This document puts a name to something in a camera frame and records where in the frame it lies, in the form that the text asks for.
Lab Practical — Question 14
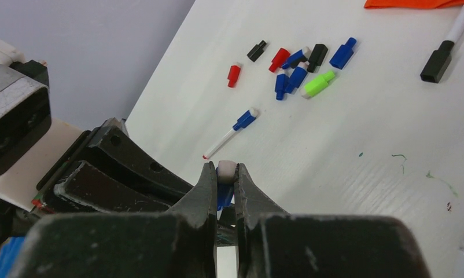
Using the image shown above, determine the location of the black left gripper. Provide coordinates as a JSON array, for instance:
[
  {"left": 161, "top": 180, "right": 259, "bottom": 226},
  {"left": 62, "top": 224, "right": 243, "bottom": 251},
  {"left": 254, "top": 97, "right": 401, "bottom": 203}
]
[{"left": 9, "top": 119, "right": 217, "bottom": 277}]

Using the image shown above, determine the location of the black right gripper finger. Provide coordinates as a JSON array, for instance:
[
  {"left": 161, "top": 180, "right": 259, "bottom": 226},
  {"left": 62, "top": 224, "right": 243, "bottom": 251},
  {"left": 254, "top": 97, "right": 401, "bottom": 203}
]
[{"left": 234, "top": 164, "right": 430, "bottom": 277}]

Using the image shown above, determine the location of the green pen cap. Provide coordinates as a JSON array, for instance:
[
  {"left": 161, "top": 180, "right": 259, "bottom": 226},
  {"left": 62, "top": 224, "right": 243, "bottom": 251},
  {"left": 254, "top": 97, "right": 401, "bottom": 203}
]
[{"left": 301, "top": 70, "right": 336, "bottom": 99}]

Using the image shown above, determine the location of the red pen cap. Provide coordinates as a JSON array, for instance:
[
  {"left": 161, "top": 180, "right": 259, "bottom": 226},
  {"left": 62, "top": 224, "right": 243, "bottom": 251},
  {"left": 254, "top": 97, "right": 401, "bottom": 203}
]
[{"left": 268, "top": 47, "right": 290, "bottom": 73}]

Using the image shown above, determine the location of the blue pen cap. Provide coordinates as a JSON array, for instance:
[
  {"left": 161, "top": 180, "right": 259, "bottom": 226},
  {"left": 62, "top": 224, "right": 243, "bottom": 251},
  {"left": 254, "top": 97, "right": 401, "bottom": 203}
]
[{"left": 281, "top": 46, "right": 311, "bottom": 70}]

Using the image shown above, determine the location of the black pen cap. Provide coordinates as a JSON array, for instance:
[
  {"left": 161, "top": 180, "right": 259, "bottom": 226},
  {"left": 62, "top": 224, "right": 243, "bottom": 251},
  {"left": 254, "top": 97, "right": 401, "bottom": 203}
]
[{"left": 307, "top": 43, "right": 328, "bottom": 73}]

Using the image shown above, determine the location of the orange cloth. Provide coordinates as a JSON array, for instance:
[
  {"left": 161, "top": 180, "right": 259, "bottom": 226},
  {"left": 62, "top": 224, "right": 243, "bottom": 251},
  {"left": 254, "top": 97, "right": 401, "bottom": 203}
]
[{"left": 364, "top": 0, "right": 464, "bottom": 9}]

